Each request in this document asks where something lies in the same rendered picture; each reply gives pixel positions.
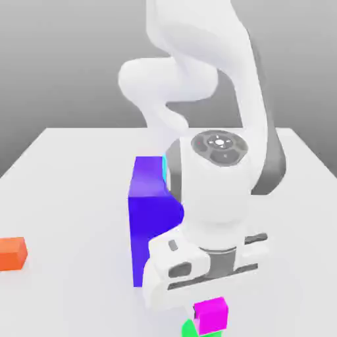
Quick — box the small green cube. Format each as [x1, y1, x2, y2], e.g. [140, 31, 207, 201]
[180, 318, 225, 337]

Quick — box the small cyan cube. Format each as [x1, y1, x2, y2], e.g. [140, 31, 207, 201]
[161, 153, 169, 183]

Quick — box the small magenta cube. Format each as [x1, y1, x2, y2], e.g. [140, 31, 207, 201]
[194, 296, 229, 336]

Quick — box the large blue box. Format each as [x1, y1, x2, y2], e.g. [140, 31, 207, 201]
[127, 155, 185, 288]

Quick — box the small orange cube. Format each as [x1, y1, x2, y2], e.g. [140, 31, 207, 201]
[0, 236, 29, 272]

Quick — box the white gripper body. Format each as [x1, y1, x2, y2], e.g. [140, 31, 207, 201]
[142, 263, 265, 309]

